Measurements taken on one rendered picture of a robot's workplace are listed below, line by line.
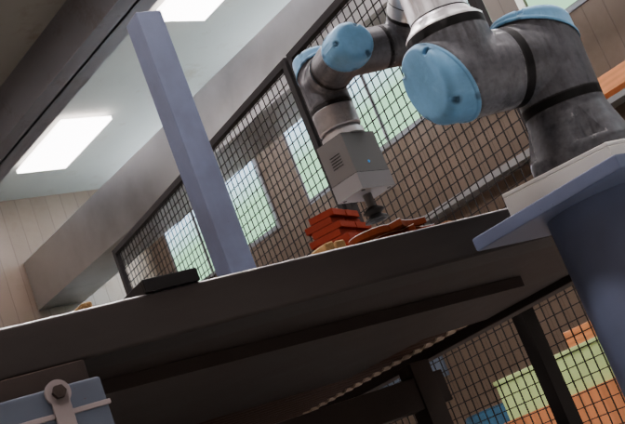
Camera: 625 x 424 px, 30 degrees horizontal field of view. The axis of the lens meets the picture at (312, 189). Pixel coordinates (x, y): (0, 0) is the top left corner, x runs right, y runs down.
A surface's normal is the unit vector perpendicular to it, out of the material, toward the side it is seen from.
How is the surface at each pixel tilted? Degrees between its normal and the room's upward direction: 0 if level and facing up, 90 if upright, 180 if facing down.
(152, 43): 90
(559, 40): 94
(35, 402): 90
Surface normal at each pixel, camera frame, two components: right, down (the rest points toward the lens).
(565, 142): -0.51, -0.30
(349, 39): 0.32, -0.37
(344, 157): -0.69, 0.07
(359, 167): 0.63, -0.43
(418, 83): -0.83, 0.35
